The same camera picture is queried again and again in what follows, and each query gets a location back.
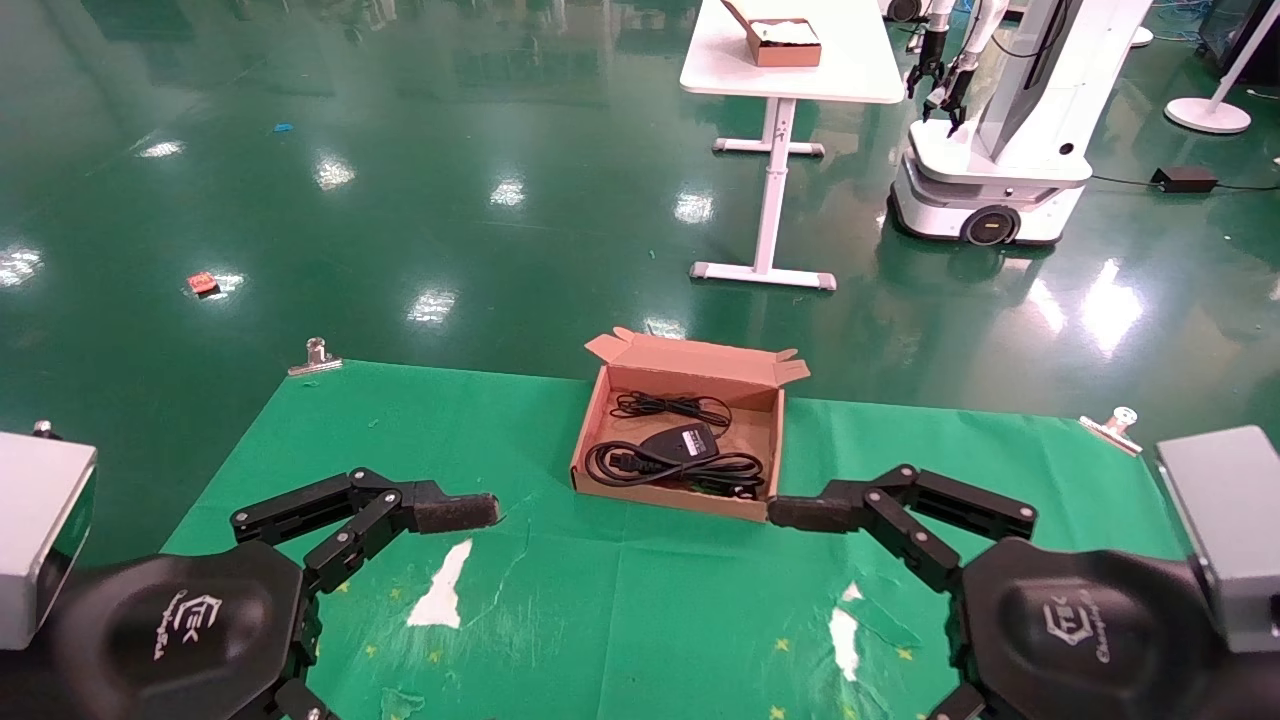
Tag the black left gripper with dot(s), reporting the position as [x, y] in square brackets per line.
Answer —
[160, 630]

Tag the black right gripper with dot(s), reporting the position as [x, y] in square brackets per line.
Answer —
[1090, 630]

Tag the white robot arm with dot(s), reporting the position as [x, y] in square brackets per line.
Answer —
[940, 15]
[985, 25]

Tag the open brown cardboard box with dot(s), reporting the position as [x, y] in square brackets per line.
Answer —
[690, 362]

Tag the small brown cardboard box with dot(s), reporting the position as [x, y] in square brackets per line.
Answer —
[785, 55]

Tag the white box contents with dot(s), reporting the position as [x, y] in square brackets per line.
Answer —
[785, 31]

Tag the metal binder clip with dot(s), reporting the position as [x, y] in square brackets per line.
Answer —
[316, 358]
[1115, 428]

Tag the green table cloth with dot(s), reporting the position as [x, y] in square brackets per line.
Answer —
[500, 440]

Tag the small red floor object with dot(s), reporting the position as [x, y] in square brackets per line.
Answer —
[203, 283]

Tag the white wheeled robot body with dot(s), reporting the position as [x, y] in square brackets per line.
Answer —
[1010, 180]

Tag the black floor power brick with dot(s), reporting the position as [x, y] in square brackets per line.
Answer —
[1185, 180]

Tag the small black robot gripper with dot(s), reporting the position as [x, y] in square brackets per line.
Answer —
[955, 90]
[930, 65]

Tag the white table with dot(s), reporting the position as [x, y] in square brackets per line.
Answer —
[850, 60]

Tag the black robot wheel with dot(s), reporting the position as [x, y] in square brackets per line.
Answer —
[905, 8]

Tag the white round stand base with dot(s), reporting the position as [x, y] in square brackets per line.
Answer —
[1142, 36]

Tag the dark equipment cabinet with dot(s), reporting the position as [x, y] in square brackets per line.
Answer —
[1230, 35]

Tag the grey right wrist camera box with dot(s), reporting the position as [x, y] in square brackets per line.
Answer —
[1225, 530]

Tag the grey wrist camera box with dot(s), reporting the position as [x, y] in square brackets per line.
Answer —
[40, 530]
[1225, 530]

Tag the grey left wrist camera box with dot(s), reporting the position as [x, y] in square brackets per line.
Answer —
[40, 530]

